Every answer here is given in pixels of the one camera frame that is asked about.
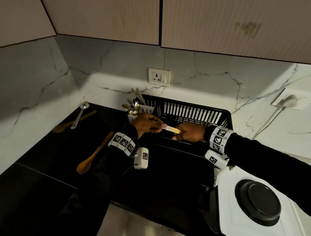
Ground white marker wristband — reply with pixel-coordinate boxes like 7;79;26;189
108;132;137;156
209;125;234;155

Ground steel long-handled ladle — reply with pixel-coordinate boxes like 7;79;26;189
71;102;90;129

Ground short wooden spoon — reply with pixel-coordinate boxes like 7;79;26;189
53;110;97;134

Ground black round lid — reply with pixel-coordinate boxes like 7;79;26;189
235;179;282;221

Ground white power cable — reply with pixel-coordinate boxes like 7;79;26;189
252;107;285;140

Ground white wall socket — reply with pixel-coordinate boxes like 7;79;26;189
148;68;171;87

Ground white cutlery holder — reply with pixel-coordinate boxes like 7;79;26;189
127;105;155;123

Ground long wooden spoon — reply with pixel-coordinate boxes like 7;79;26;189
76;131;114;174

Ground person's left hand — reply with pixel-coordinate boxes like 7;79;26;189
131;113;168;140

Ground beige cabinet door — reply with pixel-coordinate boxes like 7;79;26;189
0;0;57;47
42;0;163;46
161;0;311;65

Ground person's right forearm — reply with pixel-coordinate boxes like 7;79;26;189
225;132;311;169

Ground person's left forearm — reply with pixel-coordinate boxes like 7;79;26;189
58;125;140;236

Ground person's right hand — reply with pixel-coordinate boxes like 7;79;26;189
172;122;207;143

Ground white appliance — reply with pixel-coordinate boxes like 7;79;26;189
213;156;311;236

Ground white socket with plug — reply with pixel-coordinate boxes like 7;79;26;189
271;88;308;110

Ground wooden chopsticks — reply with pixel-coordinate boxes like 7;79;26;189
161;124;182;134

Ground steel flat utensil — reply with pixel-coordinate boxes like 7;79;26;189
131;88;145;105

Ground black dish drainer basket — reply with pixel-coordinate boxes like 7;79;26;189
110;94;234;235

